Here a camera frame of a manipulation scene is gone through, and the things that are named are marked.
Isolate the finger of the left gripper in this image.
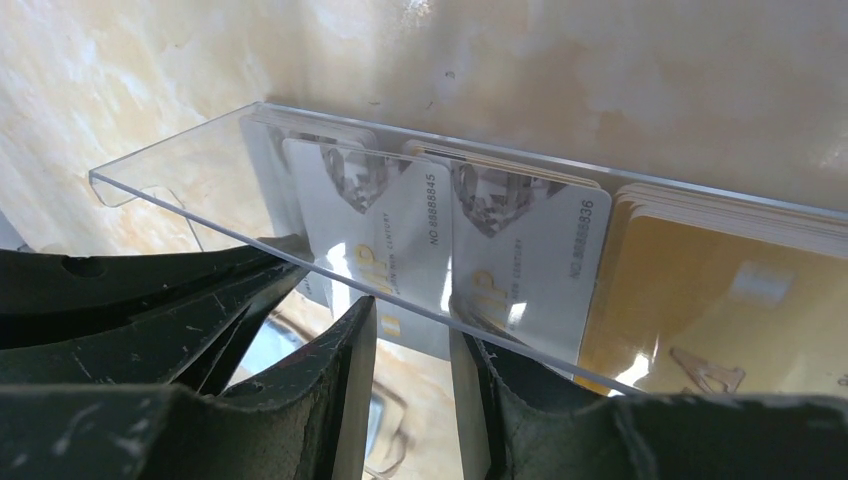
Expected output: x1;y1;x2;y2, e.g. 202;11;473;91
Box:
1;235;312;395

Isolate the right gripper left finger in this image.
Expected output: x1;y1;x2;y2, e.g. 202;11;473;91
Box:
1;296;377;479

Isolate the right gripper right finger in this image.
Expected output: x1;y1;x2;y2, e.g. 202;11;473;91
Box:
450;330;847;479

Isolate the silver VIP card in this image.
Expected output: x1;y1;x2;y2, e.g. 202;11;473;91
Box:
403;140;611;364
239;109;455;362

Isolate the clear plastic card tray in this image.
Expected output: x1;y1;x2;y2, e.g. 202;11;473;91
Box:
89;103;847;397

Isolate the gold card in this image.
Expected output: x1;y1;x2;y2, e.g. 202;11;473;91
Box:
577;183;847;397

